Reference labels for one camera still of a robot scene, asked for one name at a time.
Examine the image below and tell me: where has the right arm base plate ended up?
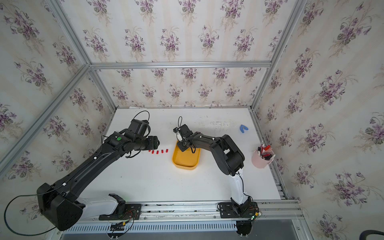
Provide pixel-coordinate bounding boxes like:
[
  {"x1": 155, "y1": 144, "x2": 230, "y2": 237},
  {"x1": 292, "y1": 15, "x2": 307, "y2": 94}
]
[{"x1": 217, "y1": 202, "x2": 261, "y2": 219}]

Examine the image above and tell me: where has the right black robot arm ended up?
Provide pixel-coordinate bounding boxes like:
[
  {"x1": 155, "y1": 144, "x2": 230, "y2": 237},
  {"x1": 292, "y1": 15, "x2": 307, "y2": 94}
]
[{"x1": 174, "y1": 128, "x2": 260, "y2": 219}]

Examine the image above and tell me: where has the aluminium rail frame front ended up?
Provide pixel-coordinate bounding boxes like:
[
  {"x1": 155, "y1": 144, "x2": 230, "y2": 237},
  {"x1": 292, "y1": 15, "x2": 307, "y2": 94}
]
[{"x1": 47, "y1": 200, "x2": 313, "y2": 240}]

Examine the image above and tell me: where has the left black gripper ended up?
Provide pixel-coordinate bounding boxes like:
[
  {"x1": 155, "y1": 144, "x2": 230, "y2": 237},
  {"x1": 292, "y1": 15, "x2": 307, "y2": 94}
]
[{"x1": 133, "y1": 134, "x2": 162, "y2": 151}]

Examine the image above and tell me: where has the blue plastic clip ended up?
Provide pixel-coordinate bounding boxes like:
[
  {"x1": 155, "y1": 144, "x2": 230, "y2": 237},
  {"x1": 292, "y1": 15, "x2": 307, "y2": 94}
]
[{"x1": 240, "y1": 125, "x2": 249, "y2": 133}]

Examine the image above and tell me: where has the pink pen holder cup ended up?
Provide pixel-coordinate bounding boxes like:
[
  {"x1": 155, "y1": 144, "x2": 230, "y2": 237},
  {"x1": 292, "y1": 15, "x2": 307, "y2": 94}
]
[{"x1": 252, "y1": 144, "x2": 276, "y2": 169}]

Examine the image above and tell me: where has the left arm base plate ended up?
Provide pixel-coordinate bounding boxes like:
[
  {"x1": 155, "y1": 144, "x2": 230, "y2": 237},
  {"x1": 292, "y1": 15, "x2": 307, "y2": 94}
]
[{"x1": 98, "y1": 204, "x2": 142, "y2": 221}]

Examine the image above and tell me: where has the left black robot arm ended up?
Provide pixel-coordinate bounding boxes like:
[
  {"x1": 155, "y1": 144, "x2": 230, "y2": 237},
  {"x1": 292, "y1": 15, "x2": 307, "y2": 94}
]
[{"x1": 35, "y1": 130, "x2": 160, "y2": 231}]

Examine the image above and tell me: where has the yellow plastic storage box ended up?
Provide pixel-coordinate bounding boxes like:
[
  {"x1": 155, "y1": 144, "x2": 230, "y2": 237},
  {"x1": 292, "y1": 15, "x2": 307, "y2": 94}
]
[{"x1": 172, "y1": 145, "x2": 201, "y2": 171}]

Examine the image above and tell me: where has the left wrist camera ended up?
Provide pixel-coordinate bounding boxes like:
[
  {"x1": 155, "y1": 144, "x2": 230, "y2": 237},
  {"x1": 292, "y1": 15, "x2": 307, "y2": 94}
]
[{"x1": 128, "y1": 119, "x2": 151, "y2": 137}]

